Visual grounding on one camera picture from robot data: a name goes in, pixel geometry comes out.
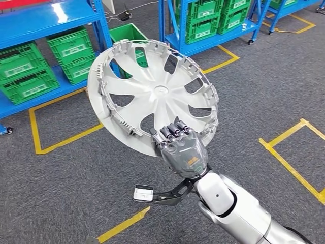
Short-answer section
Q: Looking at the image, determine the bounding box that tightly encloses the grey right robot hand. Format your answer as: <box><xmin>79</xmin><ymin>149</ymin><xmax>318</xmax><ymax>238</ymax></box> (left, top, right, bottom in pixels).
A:
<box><xmin>149</xmin><ymin>116</ymin><xmax>210</xmax><ymax>179</ymax></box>

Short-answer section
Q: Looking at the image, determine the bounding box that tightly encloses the grey plastic hubcap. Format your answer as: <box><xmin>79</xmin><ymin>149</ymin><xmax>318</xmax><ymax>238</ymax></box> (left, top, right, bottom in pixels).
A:
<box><xmin>87</xmin><ymin>39</ymin><xmax>219</xmax><ymax>158</ymax></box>

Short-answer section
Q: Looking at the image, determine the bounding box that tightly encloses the blue metal shelf rack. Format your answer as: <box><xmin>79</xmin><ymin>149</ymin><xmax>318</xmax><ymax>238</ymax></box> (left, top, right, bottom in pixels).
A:
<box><xmin>250</xmin><ymin>0</ymin><xmax>325</xmax><ymax>36</ymax></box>
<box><xmin>0</xmin><ymin>0</ymin><xmax>113</xmax><ymax>135</ymax></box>
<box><xmin>158</xmin><ymin>0</ymin><xmax>271</xmax><ymax>57</ymax></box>

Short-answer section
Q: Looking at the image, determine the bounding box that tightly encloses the yellow floor tape strip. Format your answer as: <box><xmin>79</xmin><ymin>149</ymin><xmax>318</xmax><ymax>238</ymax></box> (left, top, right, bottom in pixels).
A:
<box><xmin>97</xmin><ymin>206</ymin><xmax>152</xmax><ymax>244</ymax></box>

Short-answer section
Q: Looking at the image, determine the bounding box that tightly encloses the black power adapter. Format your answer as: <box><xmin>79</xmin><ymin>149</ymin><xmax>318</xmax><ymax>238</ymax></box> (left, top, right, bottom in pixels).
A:
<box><xmin>118</xmin><ymin>9</ymin><xmax>133</xmax><ymax>22</ymax></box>

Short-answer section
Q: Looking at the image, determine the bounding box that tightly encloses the white desk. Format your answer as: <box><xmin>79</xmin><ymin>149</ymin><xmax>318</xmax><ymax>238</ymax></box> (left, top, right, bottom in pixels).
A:
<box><xmin>101</xmin><ymin>0</ymin><xmax>116</xmax><ymax>15</ymax></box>

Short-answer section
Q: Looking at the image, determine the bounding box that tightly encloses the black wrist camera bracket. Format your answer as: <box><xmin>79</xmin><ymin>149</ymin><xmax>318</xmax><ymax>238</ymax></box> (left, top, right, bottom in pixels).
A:
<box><xmin>152</xmin><ymin>178</ymin><xmax>196</xmax><ymax>207</ymax></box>

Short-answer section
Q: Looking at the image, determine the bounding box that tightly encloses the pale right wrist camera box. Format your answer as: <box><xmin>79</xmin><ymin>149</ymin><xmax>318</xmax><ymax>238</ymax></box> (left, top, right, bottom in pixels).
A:
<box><xmin>133</xmin><ymin>184</ymin><xmax>155</xmax><ymax>203</ymax></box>

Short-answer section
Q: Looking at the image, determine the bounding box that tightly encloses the white power cable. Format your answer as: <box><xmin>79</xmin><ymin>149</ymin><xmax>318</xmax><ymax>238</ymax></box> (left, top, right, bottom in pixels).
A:
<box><xmin>105</xmin><ymin>0</ymin><xmax>159</xmax><ymax>21</ymax></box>

